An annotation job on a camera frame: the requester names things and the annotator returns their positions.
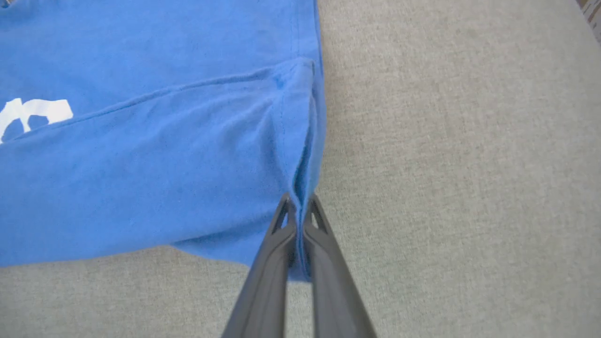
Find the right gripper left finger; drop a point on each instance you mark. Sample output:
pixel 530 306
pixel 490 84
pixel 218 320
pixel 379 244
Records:
pixel 265 286

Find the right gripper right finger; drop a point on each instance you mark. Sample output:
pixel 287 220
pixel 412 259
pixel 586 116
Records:
pixel 335 291

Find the blue Lakers basketball jersey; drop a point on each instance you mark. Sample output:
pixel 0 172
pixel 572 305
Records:
pixel 155 155

